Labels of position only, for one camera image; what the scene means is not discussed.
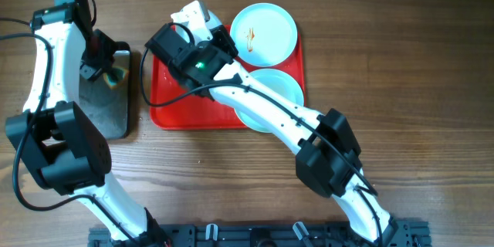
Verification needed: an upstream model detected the red plastic tray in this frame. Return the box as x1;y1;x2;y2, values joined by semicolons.
150;37;306;130

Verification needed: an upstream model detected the black water basin tray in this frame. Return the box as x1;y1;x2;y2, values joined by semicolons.
79;42;132;140

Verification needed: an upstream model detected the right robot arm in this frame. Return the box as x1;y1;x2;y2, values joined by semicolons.
145;22;391;246

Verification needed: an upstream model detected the green yellow sponge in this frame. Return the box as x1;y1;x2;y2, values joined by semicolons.
103;66;129;90

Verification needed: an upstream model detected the white plate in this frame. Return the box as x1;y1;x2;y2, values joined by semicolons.
230;3;298;67
235;69;305;134

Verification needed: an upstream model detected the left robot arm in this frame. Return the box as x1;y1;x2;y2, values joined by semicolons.
5;0;171;246

